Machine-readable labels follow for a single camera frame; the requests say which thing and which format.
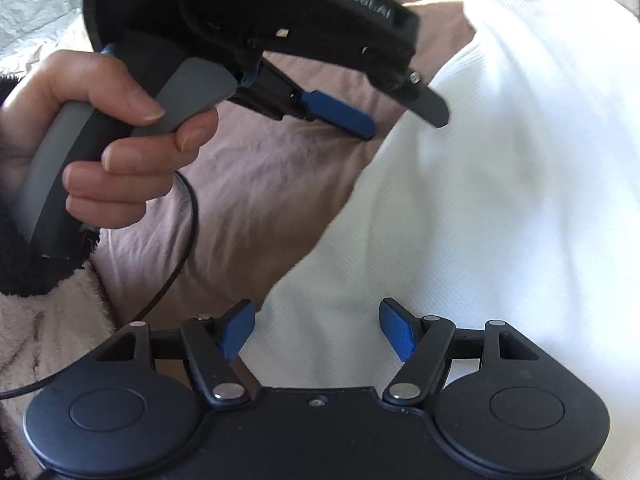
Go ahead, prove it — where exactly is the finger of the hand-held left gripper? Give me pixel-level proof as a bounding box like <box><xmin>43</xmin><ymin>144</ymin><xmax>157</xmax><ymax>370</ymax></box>
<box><xmin>400</xmin><ymin>71</ymin><xmax>450</xmax><ymax>129</ymax></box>
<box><xmin>299</xmin><ymin>89</ymin><xmax>377</xmax><ymax>142</ymax></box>

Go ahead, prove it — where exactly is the beige fluffy robe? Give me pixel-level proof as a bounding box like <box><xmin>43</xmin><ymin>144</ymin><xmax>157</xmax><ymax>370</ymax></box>
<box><xmin>0</xmin><ymin>260</ymin><xmax>118</xmax><ymax>480</ymax></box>

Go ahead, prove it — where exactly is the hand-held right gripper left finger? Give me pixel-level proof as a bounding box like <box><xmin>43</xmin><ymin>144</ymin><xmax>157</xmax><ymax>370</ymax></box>
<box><xmin>95</xmin><ymin>299</ymin><xmax>257</xmax><ymax>407</ymax></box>

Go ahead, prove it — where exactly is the black cable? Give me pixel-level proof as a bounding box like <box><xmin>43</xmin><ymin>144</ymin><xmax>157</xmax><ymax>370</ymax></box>
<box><xmin>0</xmin><ymin>170</ymin><xmax>199</xmax><ymax>401</ymax></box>

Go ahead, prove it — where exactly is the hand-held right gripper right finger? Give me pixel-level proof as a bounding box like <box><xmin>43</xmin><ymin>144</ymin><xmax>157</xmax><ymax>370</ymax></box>
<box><xmin>378</xmin><ymin>297</ymin><xmax>541</xmax><ymax>405</ymax></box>

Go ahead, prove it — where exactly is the white waffle shirt green trim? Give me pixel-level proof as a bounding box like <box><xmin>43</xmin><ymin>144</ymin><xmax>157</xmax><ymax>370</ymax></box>
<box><xmin>240</xmin><ymin>0</ymin><xmax>640</xmax><ymax>480</ymax></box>

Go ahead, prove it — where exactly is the person's left hand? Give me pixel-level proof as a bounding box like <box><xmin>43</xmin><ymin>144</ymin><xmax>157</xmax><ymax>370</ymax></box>
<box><xmin>0</xmin><ymin>50</ymin><xmax>221</xmax><ymax>231</ymax></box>

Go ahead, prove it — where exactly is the silver plastic sheet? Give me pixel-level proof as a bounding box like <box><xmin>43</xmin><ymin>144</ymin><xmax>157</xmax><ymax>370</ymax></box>
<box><xmin>0</xmin><ymin>0</ymin><xmax>96</xmax><ymax>58</ymax></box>

